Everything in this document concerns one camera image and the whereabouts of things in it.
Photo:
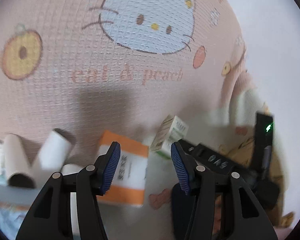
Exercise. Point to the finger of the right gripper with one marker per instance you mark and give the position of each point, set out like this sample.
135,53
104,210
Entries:
217,162

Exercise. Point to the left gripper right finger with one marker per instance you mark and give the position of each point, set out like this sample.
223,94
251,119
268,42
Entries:
207,205

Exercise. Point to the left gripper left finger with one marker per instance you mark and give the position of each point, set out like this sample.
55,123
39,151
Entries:
49,217

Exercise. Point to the light blue packet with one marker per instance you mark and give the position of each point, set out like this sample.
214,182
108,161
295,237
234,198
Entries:
10,218

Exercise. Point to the white cardboard tube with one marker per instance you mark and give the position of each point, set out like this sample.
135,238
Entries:
16,163
54,151

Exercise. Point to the orange white box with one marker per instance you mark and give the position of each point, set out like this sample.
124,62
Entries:
128,185

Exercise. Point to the pink Hello Kitty blanket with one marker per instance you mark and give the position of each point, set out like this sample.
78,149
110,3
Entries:
87,66

